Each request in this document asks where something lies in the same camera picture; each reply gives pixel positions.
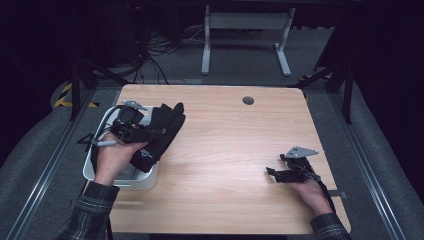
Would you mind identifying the metal floor rail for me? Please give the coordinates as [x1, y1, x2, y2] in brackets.
[5, 89, 99, 240]
[328, 92, 408, 240]

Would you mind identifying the person's left hand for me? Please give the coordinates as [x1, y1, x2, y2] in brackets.
[94, 131, 149, 187]

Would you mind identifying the grey fuzzy knit garment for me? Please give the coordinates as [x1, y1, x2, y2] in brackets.
[116, 163, 143, 182]

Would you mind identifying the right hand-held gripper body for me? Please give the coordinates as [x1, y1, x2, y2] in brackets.
[276, 145, 322, 184]

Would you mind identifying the bundle of floor cables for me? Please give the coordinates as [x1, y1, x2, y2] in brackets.
[132, 24, 208, 85]

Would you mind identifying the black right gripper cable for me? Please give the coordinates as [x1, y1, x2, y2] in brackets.
[311, 171, 338, 215]

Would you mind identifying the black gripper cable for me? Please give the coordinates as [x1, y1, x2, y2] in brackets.
[77, 105, 122, 155]
[311, 171, 338, 215]

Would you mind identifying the yellow black hazard tape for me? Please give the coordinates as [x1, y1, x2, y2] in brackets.
[53, 82, 100, 109]

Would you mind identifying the black metal stand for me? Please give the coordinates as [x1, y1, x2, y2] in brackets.
[288, 61, 355, 125]
[68, 57, 132, 122]

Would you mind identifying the white metal desk frame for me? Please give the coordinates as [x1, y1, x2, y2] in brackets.
[200, 4, 297, 78]

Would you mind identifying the black glove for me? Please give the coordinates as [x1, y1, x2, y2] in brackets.
[129, 102, 187, 174]

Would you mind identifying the white plastic bin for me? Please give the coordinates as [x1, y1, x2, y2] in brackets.
[82, 105, 160, 192]

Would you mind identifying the person's right hand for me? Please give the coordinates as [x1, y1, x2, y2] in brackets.
[289, 178, 334, 218]

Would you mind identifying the grey table edge bracket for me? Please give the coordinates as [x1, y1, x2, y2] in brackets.
[327, 189, 349, 200]

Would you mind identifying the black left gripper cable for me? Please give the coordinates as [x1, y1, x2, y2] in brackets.
[77, 105, 122, 155]

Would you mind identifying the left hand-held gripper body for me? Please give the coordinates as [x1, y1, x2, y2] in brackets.
[108, 99, 168, 145]

